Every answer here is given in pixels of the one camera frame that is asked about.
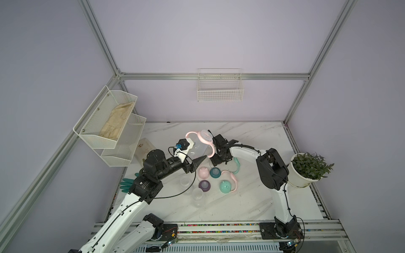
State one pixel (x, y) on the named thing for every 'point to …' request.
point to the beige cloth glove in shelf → (116, 121)
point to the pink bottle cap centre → (203, 173)
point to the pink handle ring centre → (233, 176)
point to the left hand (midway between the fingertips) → (197, 151)
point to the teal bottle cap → (225, 186)
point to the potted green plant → (305, 168)
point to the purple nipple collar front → (205, 185)
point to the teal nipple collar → (215, 172)
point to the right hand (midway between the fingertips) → (219, 161)
